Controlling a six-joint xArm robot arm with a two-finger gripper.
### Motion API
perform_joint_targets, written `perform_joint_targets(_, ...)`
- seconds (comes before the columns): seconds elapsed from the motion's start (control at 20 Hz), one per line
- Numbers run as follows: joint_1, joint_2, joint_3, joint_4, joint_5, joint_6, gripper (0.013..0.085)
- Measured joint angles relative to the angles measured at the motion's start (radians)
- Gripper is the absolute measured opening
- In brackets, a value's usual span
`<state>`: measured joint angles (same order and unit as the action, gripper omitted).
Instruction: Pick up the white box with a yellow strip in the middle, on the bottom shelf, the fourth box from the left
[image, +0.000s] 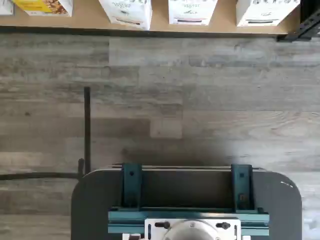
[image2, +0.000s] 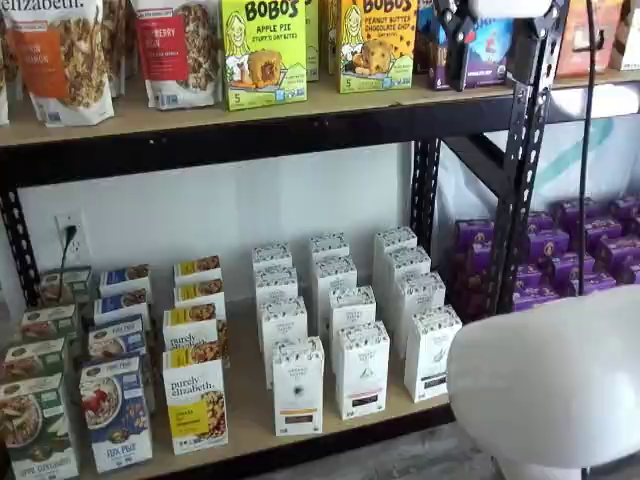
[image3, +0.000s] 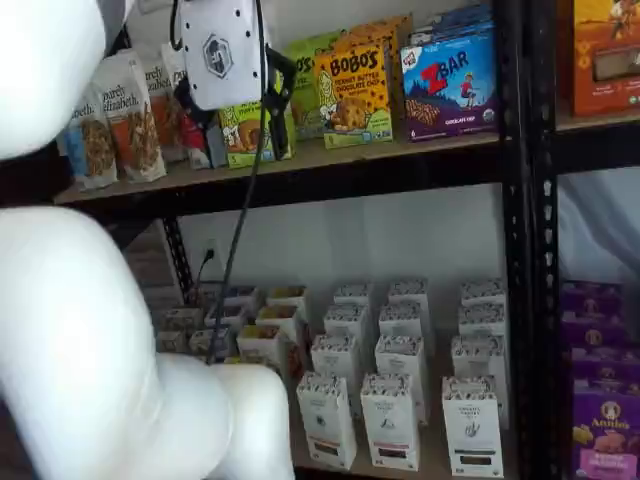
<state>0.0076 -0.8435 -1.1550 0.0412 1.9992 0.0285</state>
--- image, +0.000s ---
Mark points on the white mounting plate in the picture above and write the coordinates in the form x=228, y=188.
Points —
x=155, y=231

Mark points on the teal metal frame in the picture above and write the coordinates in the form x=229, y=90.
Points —
x=131, y=185

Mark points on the brown lower shelf board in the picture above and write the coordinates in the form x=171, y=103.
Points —
x=160, y=27

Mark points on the plain white box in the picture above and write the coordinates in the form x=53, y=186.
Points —
x=5, y=6

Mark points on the black plate bolt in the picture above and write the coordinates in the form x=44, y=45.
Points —
x=161, y=225
x=225, y=225

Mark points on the black floor tape strip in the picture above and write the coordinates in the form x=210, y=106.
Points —
x=37, y=176
x=87, y=125

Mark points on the dark gray robot cart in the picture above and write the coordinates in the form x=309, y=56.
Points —
x=95, y=200

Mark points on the white box with yellow strip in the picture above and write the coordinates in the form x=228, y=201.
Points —
x=130, y=12

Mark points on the white box with brown strip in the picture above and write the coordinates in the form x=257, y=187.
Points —
x=265, y=12

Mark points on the white box with pink strip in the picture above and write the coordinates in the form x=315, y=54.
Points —
x=191, y=11

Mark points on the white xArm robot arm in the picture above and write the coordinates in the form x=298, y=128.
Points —
x=193, y=231

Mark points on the yellow granola box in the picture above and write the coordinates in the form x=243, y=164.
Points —
x=42, y=6

